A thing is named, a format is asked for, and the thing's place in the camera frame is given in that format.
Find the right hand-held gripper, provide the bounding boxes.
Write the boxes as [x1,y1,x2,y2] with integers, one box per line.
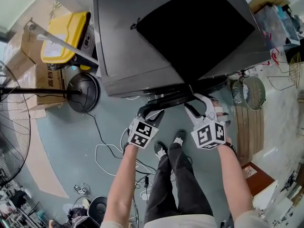
[184,94,227,150]

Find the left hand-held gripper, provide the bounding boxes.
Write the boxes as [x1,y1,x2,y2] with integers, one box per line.
[128,104,165,150]

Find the dark round washing machine door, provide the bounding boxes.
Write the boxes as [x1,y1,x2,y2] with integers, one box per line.
[139,76,230,115]

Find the person's left forearm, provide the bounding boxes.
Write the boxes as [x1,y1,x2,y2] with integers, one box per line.
[102,142,140,228]

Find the person's right forearm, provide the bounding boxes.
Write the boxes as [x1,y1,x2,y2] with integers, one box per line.
[217,138,257,223]

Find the dark grey washing machine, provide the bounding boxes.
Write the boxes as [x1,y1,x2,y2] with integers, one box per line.
[92,0,272,99]

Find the person's right hand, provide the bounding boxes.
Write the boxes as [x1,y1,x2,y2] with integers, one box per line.
[212,99,232,128]

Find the person's right black shoe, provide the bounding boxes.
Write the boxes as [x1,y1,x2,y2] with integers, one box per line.
[168,129,187,152]

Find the person's black shoe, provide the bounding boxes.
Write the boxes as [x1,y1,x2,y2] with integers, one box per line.
[153,141,169,161]
[168,129,187,152]

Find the person's left black shoe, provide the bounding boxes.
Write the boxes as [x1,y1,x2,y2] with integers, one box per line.
[153,141,169,161]

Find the black wristband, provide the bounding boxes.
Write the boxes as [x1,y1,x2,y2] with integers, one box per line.
[225,142,238,157]

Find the slatted wooden platform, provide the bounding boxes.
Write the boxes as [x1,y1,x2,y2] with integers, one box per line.
[234,103,266,162]

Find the black standing fan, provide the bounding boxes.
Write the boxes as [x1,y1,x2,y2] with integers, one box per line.
[0,60,101,188]

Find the person's black trousers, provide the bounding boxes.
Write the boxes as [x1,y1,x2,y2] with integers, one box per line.
[144,142,214,223]

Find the white power strip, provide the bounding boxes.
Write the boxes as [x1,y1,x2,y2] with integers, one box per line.
[139,189,153,202]

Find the black cloth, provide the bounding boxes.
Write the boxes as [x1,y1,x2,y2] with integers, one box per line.
[130,0,256,83]

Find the brown wooden stool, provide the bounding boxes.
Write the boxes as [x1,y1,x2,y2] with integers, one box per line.
[241,161,276,197]

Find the small black white patterned block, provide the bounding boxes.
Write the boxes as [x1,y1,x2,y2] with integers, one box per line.
[73,183,91,196]

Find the large cardboard box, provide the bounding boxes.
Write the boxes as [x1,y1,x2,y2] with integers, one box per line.
[35,65,69,106]

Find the round black stool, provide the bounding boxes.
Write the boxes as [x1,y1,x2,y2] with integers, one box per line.
[87,196,109,223]

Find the white flat board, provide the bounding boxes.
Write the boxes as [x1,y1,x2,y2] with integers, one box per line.
[252,179,295,212]

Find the person's beige shirt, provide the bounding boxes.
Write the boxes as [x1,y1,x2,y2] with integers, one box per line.
[99,209,270,228]

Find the clear plastic storage box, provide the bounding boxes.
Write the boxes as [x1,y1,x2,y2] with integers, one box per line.
[253,2,302,51]

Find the yellow lidded bin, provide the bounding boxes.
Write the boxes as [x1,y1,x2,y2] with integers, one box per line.
[39,11,92,70]

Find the small cardboard box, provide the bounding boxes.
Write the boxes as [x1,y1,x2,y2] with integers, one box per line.
[3,24,49,91]

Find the black floor cable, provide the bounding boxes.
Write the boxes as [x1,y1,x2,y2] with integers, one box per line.
[82,110,158,175]

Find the white floor cable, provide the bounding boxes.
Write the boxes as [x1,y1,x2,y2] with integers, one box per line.
[95,126,158,176]

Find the gold wire chair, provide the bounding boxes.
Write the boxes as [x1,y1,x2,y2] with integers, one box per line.
[267,52,304,92]

